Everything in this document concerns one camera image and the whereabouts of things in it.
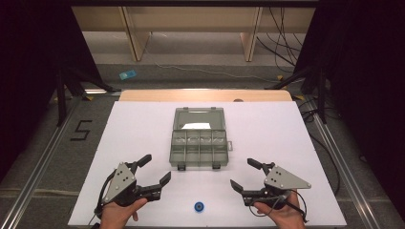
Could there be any blue card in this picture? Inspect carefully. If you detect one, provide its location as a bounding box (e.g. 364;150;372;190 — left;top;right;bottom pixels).
118;69;139;81

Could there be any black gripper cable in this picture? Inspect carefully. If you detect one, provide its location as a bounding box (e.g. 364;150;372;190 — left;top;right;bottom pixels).
93;170;118;224
247;188;309;224

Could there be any clear plastic compartment box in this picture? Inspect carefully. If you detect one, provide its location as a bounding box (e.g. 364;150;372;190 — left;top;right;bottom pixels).
168;107;234;172

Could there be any aluminium floor rail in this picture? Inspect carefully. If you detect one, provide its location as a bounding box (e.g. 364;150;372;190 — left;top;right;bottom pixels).
0;94;88;229
305;96;384;229

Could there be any white paper slip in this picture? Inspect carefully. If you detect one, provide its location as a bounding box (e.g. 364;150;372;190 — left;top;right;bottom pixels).
181;122;212;131

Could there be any wooden table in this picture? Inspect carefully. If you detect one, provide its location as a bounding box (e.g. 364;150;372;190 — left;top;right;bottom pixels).
118;89;293;103

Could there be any bundle of black cables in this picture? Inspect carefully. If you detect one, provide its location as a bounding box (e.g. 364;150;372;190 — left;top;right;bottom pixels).
255;7;308;74

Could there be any black floor cable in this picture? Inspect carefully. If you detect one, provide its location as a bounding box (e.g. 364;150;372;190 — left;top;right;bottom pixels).
298;97;342;196

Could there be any black metal stand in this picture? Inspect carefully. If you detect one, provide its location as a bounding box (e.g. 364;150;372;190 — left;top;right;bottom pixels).
54;65;122;128
264;63;330;126

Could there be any person's right hand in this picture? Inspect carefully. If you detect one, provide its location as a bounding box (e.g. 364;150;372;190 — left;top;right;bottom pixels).
253;190;308;229

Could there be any black curtain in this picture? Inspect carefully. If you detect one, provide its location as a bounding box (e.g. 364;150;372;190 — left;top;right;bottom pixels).
0;0;104;180
294;0;405;222

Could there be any wooden shelf unit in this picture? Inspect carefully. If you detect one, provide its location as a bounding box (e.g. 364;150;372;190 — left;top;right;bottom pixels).
71;6;317;63

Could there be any white board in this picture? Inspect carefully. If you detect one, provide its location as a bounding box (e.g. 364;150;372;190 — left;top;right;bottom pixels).
67;100;348;228

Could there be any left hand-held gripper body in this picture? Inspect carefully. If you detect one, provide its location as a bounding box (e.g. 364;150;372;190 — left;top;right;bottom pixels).
101;161;151;208

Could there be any person's left hand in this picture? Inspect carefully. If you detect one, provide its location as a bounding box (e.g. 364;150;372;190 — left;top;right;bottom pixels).
99;197;149;229

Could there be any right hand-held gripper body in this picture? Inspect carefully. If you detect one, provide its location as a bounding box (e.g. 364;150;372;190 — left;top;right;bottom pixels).
251;165;312;211

